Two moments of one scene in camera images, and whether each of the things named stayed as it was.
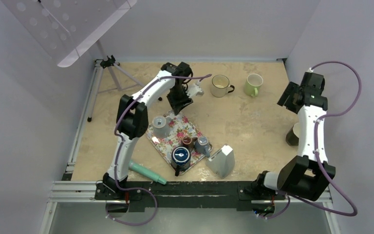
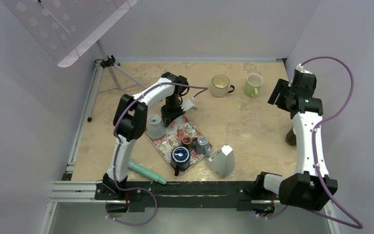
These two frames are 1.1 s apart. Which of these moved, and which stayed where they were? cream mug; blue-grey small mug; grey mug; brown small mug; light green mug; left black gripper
Moved: grey mug; left black gripper
Stayed: light green mug; blue-grey small mug; cream mug; brown small mug
